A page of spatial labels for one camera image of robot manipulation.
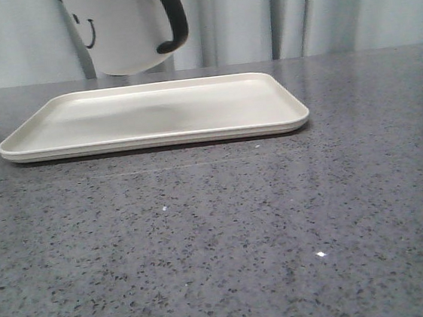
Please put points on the white smiley mug black handle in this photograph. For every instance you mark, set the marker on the white smiley mug black handle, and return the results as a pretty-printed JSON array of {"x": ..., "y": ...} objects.
[{"x": 124, "y": 37}]

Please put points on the pale grey curtain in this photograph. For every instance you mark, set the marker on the pale grey curtain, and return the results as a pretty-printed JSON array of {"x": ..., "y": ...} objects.
[{"x": 39, "y": 43}]

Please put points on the cream rectangular plastic tray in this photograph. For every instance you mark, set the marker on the cream rectangular plastic tray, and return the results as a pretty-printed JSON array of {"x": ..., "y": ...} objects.
[{"x": 158, "y": 114}]

